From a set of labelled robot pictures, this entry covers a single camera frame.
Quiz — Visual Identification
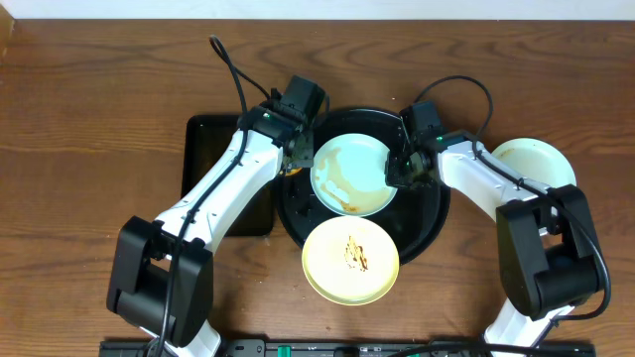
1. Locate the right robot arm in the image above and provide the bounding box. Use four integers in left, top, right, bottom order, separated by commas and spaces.
385, 129, 611, 356

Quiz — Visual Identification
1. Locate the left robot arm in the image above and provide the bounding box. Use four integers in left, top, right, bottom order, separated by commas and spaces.
106, 104, 317, 356

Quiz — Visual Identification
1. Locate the black rectangular tray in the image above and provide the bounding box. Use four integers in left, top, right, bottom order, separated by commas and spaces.
181, 114, 274, 237

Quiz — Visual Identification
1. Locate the green and yellow sponge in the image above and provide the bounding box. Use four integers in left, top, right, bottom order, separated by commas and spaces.
284, 168, 303, 177

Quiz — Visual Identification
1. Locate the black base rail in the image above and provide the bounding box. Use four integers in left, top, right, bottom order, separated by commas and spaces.
98, 339, 598, 357

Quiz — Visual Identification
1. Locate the pale green plate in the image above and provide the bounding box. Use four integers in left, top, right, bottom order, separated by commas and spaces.
492, 138, 577, 187

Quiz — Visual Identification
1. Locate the light blue plate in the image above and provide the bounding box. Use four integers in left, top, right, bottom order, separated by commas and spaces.
310, 133, 397, 216

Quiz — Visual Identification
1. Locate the yellow plate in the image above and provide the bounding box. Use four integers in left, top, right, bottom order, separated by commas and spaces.
302, 216, 400, 305

